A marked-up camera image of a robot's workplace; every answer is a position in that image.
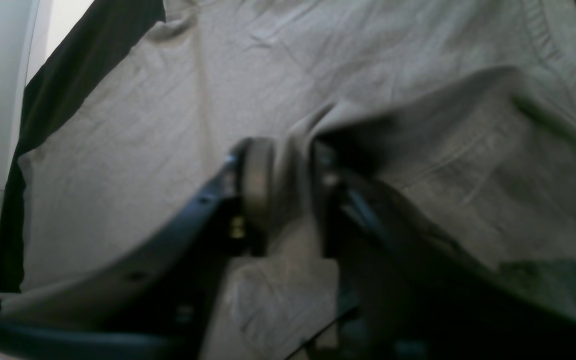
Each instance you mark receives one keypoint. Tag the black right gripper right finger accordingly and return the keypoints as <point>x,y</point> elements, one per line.
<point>420,296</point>

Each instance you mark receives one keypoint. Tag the grey T-shirt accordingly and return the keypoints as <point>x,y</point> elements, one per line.
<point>467,107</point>

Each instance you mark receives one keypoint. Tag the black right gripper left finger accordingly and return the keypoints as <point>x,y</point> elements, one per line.
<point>155,303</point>

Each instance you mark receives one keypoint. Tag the black table cloth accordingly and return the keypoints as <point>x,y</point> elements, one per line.
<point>99,40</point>

